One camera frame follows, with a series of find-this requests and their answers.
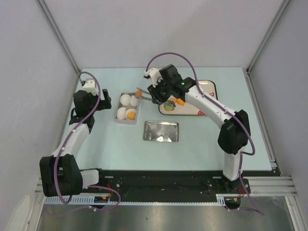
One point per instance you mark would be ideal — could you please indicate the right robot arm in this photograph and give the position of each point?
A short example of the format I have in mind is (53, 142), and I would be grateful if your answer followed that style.
(233, 125)

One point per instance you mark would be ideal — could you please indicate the orange sandwich cookie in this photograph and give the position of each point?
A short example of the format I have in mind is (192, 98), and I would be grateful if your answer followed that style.
(131, 115)

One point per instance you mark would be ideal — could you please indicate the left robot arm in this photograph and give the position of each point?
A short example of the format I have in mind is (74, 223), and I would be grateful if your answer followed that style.
(60, 171)

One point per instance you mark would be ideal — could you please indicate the green round cookie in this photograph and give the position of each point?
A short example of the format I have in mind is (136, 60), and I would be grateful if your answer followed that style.
(168, 108)

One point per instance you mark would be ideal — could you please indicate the white paper cup near right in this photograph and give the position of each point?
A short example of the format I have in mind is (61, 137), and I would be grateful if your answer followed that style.
(129, 110)

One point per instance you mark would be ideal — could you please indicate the white paper cup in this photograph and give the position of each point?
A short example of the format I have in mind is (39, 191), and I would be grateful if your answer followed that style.
(129, 110)
(134, 101)
(121, 113)
(125, 99)

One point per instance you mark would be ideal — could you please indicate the white paper cup far right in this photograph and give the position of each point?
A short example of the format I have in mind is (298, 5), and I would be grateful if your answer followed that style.
(134, 101)

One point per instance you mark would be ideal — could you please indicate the white paper cup near left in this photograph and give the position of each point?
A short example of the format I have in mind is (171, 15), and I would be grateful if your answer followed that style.
(121, 113)

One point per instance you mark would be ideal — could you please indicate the orange fish cookie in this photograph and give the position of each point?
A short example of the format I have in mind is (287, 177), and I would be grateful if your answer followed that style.
(180, 102)

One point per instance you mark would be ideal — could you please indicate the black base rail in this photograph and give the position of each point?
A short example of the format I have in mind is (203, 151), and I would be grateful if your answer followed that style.
(167, 186)

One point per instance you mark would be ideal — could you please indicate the metal tongs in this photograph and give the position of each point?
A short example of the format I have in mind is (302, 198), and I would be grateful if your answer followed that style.
(146, 96)

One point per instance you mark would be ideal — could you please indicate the white rectangular tin box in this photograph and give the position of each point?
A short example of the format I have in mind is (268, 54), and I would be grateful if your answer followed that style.
(127, 109)

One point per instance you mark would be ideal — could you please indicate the silver tin lid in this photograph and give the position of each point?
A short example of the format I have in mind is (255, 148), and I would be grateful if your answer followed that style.
(161, 131)

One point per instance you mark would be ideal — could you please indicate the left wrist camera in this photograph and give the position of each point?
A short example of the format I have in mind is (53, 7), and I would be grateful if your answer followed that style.
(90, 86)

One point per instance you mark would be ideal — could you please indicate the strawberry print tray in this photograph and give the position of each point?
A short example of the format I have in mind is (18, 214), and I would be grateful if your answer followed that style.
(188, 109)

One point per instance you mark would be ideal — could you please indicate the white paper cup far left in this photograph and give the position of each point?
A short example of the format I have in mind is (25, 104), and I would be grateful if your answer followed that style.
(125, 99)

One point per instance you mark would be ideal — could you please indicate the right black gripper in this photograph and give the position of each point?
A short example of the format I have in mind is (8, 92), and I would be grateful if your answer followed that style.
(157, 99)

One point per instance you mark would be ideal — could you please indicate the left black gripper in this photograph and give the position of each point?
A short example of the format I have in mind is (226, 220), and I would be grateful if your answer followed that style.
(104, 104)

